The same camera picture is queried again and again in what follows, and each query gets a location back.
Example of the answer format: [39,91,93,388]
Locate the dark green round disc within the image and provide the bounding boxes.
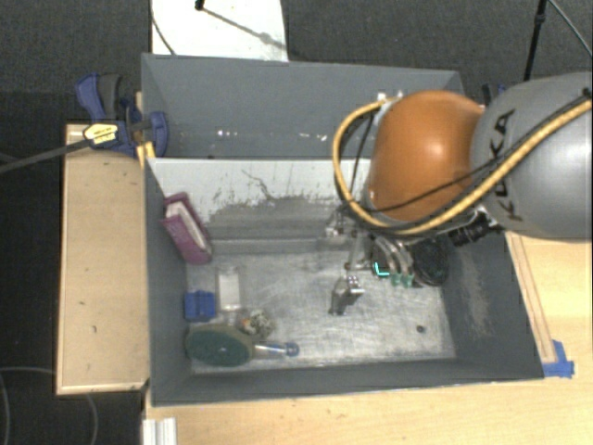
[184,324,256,368]

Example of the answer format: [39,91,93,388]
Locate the pale wood board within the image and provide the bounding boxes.
[55,122,152,396]

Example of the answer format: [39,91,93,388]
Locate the small grey toy animal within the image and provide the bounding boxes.
[237,308,278,337]

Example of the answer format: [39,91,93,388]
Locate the blue block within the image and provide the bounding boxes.
[183,289,218,323]

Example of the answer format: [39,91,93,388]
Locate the black round disc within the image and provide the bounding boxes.
[410,237,451,287]

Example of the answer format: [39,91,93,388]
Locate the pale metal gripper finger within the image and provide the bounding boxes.
[330,277,348,317]
[345,274,367,306]

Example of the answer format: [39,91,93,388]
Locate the purple book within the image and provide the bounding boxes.
[158,191,215,266]

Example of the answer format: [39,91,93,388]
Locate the grey metal bin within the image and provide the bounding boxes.
[140,52,546,408]

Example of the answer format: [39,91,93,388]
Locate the clear glass jar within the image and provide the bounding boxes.
[214,265,245,315]

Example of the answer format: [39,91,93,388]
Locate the black cylinder on white bracket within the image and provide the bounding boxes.
[447,209,506,248]

